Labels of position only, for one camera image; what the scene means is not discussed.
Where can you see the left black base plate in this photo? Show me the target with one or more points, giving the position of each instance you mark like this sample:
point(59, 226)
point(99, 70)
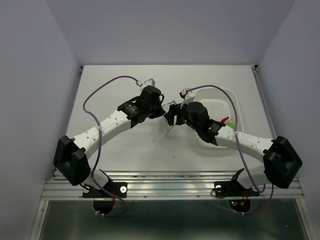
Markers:
point(118, 189)

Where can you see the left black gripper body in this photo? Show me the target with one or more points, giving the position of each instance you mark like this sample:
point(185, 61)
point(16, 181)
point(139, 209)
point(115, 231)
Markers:
point(155, 111)

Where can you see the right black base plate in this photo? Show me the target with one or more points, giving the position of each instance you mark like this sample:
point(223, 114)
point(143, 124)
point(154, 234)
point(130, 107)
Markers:
point(223, 189)

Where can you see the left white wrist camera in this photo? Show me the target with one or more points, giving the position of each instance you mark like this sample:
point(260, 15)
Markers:
point(148, 82)

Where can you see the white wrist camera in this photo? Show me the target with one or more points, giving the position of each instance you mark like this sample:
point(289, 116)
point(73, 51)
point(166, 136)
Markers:
point(148, 82)
point(187, 95)

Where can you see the red toy chili pepper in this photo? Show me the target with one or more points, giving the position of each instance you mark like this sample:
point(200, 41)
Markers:
point(224, 120)

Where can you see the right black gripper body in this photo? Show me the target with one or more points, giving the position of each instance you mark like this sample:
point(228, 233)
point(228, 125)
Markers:
point(182, 117)

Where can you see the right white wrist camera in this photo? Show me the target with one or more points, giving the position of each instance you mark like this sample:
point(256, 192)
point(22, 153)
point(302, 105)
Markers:
point(187, 95)

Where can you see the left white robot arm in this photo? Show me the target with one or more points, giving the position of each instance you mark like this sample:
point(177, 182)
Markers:
point(72, 154)

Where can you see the clear zip top bag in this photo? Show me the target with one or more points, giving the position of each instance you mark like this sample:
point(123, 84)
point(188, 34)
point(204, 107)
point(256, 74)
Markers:
point(163, 128)

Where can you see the white perforated plastic basket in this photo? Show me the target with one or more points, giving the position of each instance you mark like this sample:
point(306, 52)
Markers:
point(218, 107)

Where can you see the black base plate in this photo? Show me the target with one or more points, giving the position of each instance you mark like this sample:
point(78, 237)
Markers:
point(223, 189)
point(118, 189)

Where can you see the green toy pepper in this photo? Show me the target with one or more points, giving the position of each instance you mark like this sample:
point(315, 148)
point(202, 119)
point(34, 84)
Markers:
point(230, 124)

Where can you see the aluminium frame rail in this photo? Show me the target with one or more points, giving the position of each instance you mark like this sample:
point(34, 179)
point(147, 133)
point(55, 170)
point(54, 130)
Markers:
point(145, 185)

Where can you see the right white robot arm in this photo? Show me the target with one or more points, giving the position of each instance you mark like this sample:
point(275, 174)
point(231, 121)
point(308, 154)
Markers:
point(280, 162)

